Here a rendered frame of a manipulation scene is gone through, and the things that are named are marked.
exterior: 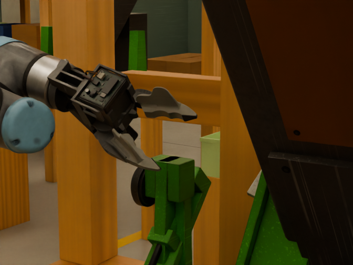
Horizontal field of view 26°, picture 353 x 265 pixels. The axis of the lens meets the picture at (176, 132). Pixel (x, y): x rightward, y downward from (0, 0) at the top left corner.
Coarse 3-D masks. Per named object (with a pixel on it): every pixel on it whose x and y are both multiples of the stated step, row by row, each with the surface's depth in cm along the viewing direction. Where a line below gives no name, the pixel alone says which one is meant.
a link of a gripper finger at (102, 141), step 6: (96, 132) 112; (96, 138) 112; (102, 138) 110; (108, 138) 110; (102, 144) 110; (108, 144) 110; (108, 150) 109; (114, 150) 109; (114, 156) 110; (120, 156) 109; (126, 162) 109
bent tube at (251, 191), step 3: (261, 171) 100; (258, 174) 100; (258, 177) 100; (255, 180) 100; (258, 180) 100; (255, 183) 100; (252, 186) 99; (255, 186) 99; (249, 189) 99; (252, 189) 99; (255, 189) 99; (249, 192) 99; (252, 192) 99; (255, 192) 99; (249, 195) 99; (252, 195) 99
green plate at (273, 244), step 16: (256, 192) 90; (256, 208) 90; (272, 208) 91; (256, 224) 91; (272, 224) 91; (256, 240) 93; (272, 240) 92; (240, 256) 93; (256, 256) 93; (272, 256) 92; (288, 256) 91
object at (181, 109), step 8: (160, 88) 107; (144, 96) 110; (152, 96) 110; (160, 96) 109; (168, 96) 108; (144, 104) 112; (152, 104) 111; (160, 104) 111; (168, 104) 110; (176, 104) 109; (144, 112) 111; (152, 112) 111; (160, 112) 111; (168, 112) 110; (176, 112) 110; (184, 112) 109; (192, 112) 109; (184, 120) 110
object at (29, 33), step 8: (24, 0) 720; (24, 8) 722; (24, 16) 723; (0, 24) 718; (8, 24) 726; (16, 24) 732; (24, 24) 689; (32, 24) 689; (0, 32) 687; (8, 32) 689; (16, 32) 681; (24, 32) 676; (32, 32) 671; (24, 40) 677; (32, 40) 672
